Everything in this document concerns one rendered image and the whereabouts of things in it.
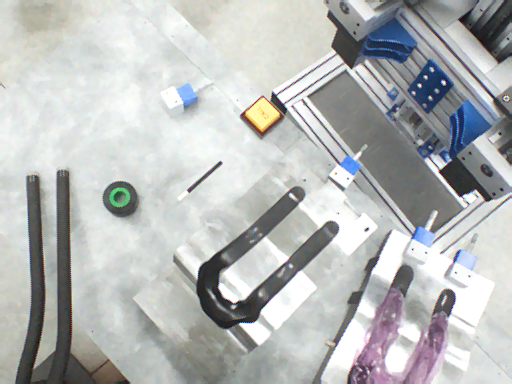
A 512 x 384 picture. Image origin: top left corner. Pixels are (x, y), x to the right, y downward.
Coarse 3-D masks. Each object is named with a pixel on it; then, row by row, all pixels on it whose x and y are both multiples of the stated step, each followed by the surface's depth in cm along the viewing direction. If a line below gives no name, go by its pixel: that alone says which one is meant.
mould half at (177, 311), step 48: (336, 192) 126; (192, 240) 117; (288, 240) 123; (336, 240) 123; (144, 288) 122; (192, 288) 122; (240, 288) 115; (288, 288) 119; (192, 336) 119; (240, 336) 119
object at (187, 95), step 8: (168, 88) 135; (184, 88) 136; (200, 88) 137; (168, 96) 134; (176, 96) 134; (184, 96) 136; (192, 96) 136; (168, 104) 134; (176, 104) 134; (184, 104) 136; (176, 112) 137
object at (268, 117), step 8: (256, 104) 136; (264, 104) 136; (248, 112) 136; (256, 112) 136; (264, 112) 136; (272, 112) 136; (256, 120) 135; (264, 120) 135; (272, 120) 136; (264, 128) 136
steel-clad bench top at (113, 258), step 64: (128, 0) 147; (64, 64) 141; (128, 64) 142; (192, 64) 142; (0, 128) 136; (64, 128) 137; (128, 128) 137; (192, 128) 138; (0, 192) 132; (192, 192) 134; (128, 256) 129; (128, 320) 126; (320, 320) 127
